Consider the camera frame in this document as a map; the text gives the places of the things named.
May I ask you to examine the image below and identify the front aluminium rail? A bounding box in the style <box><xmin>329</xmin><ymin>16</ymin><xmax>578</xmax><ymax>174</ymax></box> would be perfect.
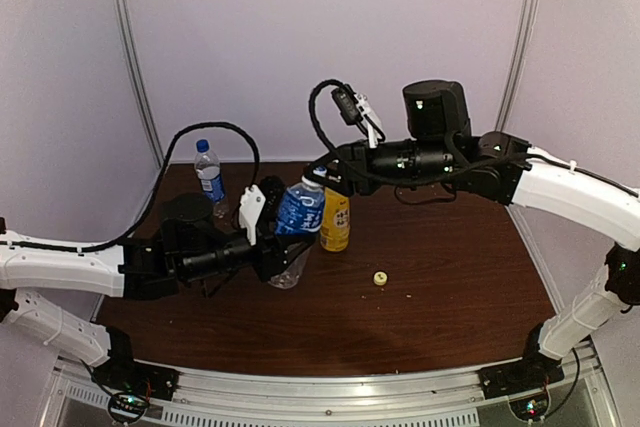
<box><xmin>49</xmin><ymin>341</ymin><xmax>619</xmax><ymax>427</ymax></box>

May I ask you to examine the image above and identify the left black cable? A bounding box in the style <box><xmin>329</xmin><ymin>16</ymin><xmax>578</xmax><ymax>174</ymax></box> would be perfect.
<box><xmin>0</xmin><ymin>121</ymin><xmax>262</xmax><ymax>253</ymax></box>

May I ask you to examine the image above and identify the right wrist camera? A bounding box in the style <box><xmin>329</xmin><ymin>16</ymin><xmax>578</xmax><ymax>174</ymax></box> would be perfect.
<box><xmin>331</xmin><ymin>84</ymin><xmax>386</xmax><ymax>149</ymax></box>

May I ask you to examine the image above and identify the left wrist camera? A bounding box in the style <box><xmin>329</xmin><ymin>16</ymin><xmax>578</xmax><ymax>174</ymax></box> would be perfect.
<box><xmin>238</xmin><ymin>175</ymin><xmax>284</xmax><ymax>246</ymax></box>

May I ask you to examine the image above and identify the clear bottle blue cap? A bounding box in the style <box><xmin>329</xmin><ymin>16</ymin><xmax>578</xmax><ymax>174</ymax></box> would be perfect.
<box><xmin>194</xmin><ymin>139</ymin><xmax>229</xmax><ymax>218</ymax></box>

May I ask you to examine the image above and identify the right circuit board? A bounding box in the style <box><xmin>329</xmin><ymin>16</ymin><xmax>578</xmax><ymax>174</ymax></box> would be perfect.
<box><xmin>509</xmin><ymin>393</ymin><xmax>550</xmax><ymax>422</ymax></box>

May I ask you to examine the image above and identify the circuit board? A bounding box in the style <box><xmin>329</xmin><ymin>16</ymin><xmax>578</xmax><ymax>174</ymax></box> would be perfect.
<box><xmin>107</xmin><ymin>392</ymin><xmax>150</xmax><ymax>423</ymax></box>
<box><xmin>509</xmin><ymin>393</ymin><xmax>550</xmax><ymax>422</ymax></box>

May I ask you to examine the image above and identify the left aluminium frame post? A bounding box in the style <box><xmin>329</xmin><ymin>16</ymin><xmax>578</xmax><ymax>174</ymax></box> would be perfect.
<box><xmin>113</xmin><ymin>0</ymin><xmax>163</xmax><ymax>168</ymax></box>

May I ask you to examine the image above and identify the right aluminium frame post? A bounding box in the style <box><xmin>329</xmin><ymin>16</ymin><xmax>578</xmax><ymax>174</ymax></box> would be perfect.
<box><xmin>495</xmin><ymin>0</ymin><xmax>540</xmax><ymax>131</ymax></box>

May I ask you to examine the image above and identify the yellow drink bottle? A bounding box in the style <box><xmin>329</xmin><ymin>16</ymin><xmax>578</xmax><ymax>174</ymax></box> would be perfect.
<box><xmin>320</xmin><ymin>188</ymin><xmax>350</xmax><ymax>253</ymax></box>

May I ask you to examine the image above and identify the aluminium frame post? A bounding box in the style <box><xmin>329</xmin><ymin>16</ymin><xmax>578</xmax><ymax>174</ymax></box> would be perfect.
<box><xmin>113</xmin><ymin>0</ymin><xmax>163</xmax><ymax>168</ymax></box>
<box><xmin>495</xmin><ymin>0</ymin><xmax>540</xmax><ymax>131</ymax></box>

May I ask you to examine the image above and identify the pale yellow bottle cap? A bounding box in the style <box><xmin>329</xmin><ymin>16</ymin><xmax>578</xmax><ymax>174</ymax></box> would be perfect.
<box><xmin>373</xmin><ymin>271</ymin><xmax>389</xmax><ymax>287</ymax></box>

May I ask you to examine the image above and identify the blue label bottle white cap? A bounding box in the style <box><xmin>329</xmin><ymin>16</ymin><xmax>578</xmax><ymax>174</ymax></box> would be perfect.
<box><xmin>269</xmin><ymin>177</ymin><xmax>325</xmax><ymax>290</ymax></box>

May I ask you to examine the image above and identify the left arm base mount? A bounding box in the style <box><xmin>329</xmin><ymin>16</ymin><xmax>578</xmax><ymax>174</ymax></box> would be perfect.
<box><xmin>92</xmin><ymin>327</ymin><xmax>179</xmax><ymax>401</ymax></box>

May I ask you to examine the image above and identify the black cable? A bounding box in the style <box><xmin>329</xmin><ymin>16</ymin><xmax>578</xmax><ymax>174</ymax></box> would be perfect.
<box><xmin>0</xmin><ymin>121</ymin><xmax>262</xmax><ymax>253</ymax></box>
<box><xmin>308</xmin><ymin>79</ymin><xmax>531</xmax><ymax>186</ymax></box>

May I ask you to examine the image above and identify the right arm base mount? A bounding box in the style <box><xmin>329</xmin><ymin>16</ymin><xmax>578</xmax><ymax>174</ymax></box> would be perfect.
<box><xmin>478</xmin><ymin>323</ymin><xmax>565</xmax><ymax>399</ymax></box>

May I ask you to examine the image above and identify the left circuit board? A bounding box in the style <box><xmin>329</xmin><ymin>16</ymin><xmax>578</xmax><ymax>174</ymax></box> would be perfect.
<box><xmin>107</xmin><ymin>392</ymin><xmax>150</xmax><ymax>423</ymax></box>

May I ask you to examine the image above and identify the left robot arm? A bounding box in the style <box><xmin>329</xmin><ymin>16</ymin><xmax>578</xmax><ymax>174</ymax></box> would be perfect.
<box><xmin>1</xmin><ymin>188</ymin><xmax>316</xmax><ymax>391</ymax></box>

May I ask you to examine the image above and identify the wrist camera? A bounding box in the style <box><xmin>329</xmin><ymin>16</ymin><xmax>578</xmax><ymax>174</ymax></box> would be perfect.
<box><xmin>238</xmin><ymin>175</ymin><xmax>284</xmax><ymax>246</ymax></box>
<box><xmin>331</xmin><ymin>84</ymin><xmax>386</xmax><ymax>149</ymax></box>

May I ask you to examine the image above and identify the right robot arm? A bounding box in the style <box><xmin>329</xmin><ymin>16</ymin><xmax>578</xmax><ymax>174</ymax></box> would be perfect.
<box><xmin>308</xmin><ymin>79</ymin><xmax>639</xmax><ymax>389</ymax></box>

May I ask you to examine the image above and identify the right black cable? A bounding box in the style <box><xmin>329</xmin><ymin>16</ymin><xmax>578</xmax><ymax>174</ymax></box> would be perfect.
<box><xmin>308</xmin><ymin>79</ymin><xmax>531</xmax><ymax>186</ymax></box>

